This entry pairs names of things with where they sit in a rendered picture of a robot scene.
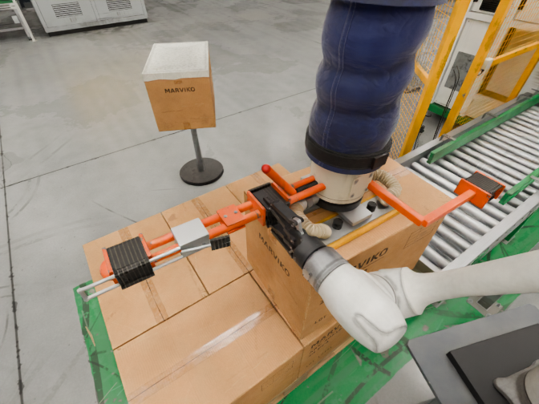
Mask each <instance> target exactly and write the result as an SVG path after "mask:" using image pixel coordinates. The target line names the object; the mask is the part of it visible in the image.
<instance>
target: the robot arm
mask: <svg viewBox="0 0 539 404"><path fill-rule="evenodd" d="M253 195H254V196H255V198H256V199H257V200H258V201H259V202H260V203H261V205H262V206H263V207H264V208H265V209H266V210H270V211H271V212H272V213H273V214H274V216H275V217H276V218H277V220H278V222H276V223H273V224H271V225H269V226H267V225H266V227H267V228H272V229H270V232H271V233H272V234H273V235H274V237H275V238H276V239H277V240H278V241H279V243H280V244H281V245H282V246H283V248H284V249H285V250H286V251H287V252H288V253H289V255H290V257H291V258H292V259H294V261H295V262H296V263H297V264H298V266H299V267H300V268H301V269H302V275H303V276H304V277H305V278H306V279H307V280H308V282H309V283H310V284H311V285H312V286H313V287H314V289H315V291H316V292H317V293H318V294H319V295H320V296H321V298H322V299H323V301H324V303H325V305H326V307H327V308H328V310H329V311H330V313H331V314H332V315H333V317H334V318H335V319H336V320H337V322H338V323H339V324H340V325H341V326H342V327H343V328H344V329H345V330H346V331H347V332H348V333H349V334H350V335H351V336H352V337H353V338H354V339H355V340H356V341H358V342H359V343H360V344H361V345H363V346H365V347H366V348H368V349H369V350H370V351H372V352H374V353H377V354H378V353H382V352H383V351H386V350H388V349H390V348H391V347H392V346H393V345H395V344H396V343H397V342H398V341H399V340H400V339H401V337H402V336H403V335H404V334H405V333H406V331H407V323H406V321H405V318H409V317H414V316H418V315H421V314H422V313H423V311H424V309H425V308H426V307H427V306H428V305H430V304H431V303H434V302H437V301H443V300H447V299H452V298H458V297H474V296H488V295H502V294H516V293H539V249H538V250H535V251H531V252H525V253H521V254H517V255H514V256H510V257H504V258H500V259H496V260H493V261H486V262H483V263H479V264H475V265H469V266H465V267H462V268H458V269H450V270H446V271H440V272H434V273H416V272H414V271H412V270H410V269H409V268H408V267H402V268H393V269H380V270H379V271H375V272H370V273H367V272H365V271H363V270H361V269H356V268H355V267H353V266H352V265H351V264H350V263H349V262H348V261H347V260H346V259H344V258H343V257H342V256H341V255H340V254H339V253H338V252H337V251H336V250H335V249H334V248H332V247H330V246H326V245H325V244H324V243H323V242H322V241H321V240H320V239H319V238H318V237H316V236H309V235H308V234H307V232H306V230H305V229H304V228H302V222H304V219H303V218H302V217H301V216H298V215H297V214H296V213H295V212H294V211H292V210H291V209H290V208H289V207H288V206H287V205H286V204H284V203H283V202H282V201H281V200H280V199H276V200H273V199H272V198H271V197H270V196H269V195H268V194H267V193H266V192H265V191H264V190H263V189H262V190H260V191H258V192H255V193H254V194H253ZM493 385H494V386H495V388H496V389H497V390H498V391H499V392H500V393H501V394H503V395H504V396H505V398H506V399H507V400H508V401H509V403H510V404H539V360H536V361H534V362H533V363H532V365H531V366H530V367H528V368H525V369H523V370H521V371H519V372H517V373H515V374H512V375H510V376H508V377H506V378H496V379H494V380H493Z"/></svg>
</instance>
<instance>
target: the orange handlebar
mask: <svg viewBox="0 0 539 404"><path fill-rule="evenodd" d="M313 181H315V178H314V176H309V177H307V178H305V179H303V180H299V181H297V182H295V183H292V184H291V186H292V187H293V188H294V189H296V188H299V187H301V186H302V185H305V184H309V183H311V182H313ZM367 188H368V189H369V190H370V191H372V192H373V193H374V194H376V195H377V196H378V197H379V198H381V199H382V200H384V201H385V202H386V203H388V204H389V205H390V206H392V207H393V208H394V209H396V210H397V211H398V212H400V213H401V214H403V215H404V216H405V217H407V218H408V219H409V220H410V221H412V222H413V223H414V224H416V225H417V226H420V225H423V226H424V227H427V226H428V225H430V224H432V223H434V222H435V221H437V220H438V219H440V218H441V217H443V216H445V215H447V214H449V213H450V212H451V211H453V210H455V209H456V208H458V207H459V206H461V205H462V204H465V203H466V202H468V201H469V200H471V199H472V198H474V196H475V195H476V193H475V192H474V191H473V190H470V189H469V190H467V191H466V192H464V193H462V194H461V195H459V196H457V197H456V198H454V199H453V200H450V201H448V202H447V203H446V204H444V205H442V206H440V207H439V208H437V209H436V210H434V211H432V212H430V213H428V214H427V215H426V216H422V215H420V214H419V213H418V212H417V211H415V210H414V209H413V208H411V207H409V206H408V205H407V204H405V203H404V202H403V201H402V200H400V199H398V198H397V197H396V196H394V195H392V194H391V193H390V192H389V191H387V190H386V189H385V188H383V187H381V186H380V185H378V184H377V183H376V182H374V181H373V180H371V182H370V183H369V184H368V187H367ZM325 189H326V186H325V185H324V184H323V183H320V184H317V185H315V186H313V187H311V188H307V189H305V190H303V191H301V192H298V193H296V194H293V195H292V196H290V198H291V202H290V204H293V203H295V202H298V201H300V200H303V199H305V198H307V197H308V196H312V195H313V194H316V193H318V192H321V191H323V190H325ZM251 208H253V205H252V202H251V201H250V200H249V201H246V202H245V203H242V204H239V205H237V206H235V205H234V204H231V205H230V206H227V207H225V208H222V209H219V210H217V211H216V212H217V214H214V215H212V216H209V217H206V218H204V219H202V220H201V223H202V224H203V225H204V226H205V228H206V227H208V226H210V225H212V224H215V223H218V222H220V224H221V225H219V226H217V227H215V228H212V229H210V230H208V233H209V239H213V238H214V237H216V236H220V235H221V234H224V233H226V232H227V234H228V235H229V234H230V233H233V232H236V231H237V230H240V229H242V228H244V227H246V226H245V224H248V223H249V222H251V221H253V220H256V219H258V218H261V213H260V212H259V211H258V210H256V211H253V212H250V213H248V214H246V215H244V216H243V215H242V214H241V213H242V212H245V211H247V210H249V209H251ZM174 240H175V239H174V236H173V234H172V232H169V233H166V234H164V235H162V236H158V237H157V238H154V239H152V240H149V241H146V243H147V245H148V248H149V250H153V249H154V248H158V247H160V246H162V245H164V244H167V243H169V242H172V241H174ZM177 247H179V245H178V244H174V245H172V246H169V247H167V248H164V249H162V250H160V251H158V252H154V253H153V254H152V258H153V257H156V256H159V255H160V254H162V253H166V252H167V251H170V250H172V249H174V248H177ZM177 253H181V250H179V251H177V252H174V253H172V254H170V255H167V256H166V257H162V258H160V259H159V260H157V261H154V263H157V262H159V261H162V260H164V259H166V258H169V257H171V256H174V255H176V254H177ZM99 272H100V275H101V276H102V278H106V277H109V276H110V275H109V273H108V270H107V266H106V262H105V260H104V261H103V262H102V264H101V266H100V267H99Z"/></svg>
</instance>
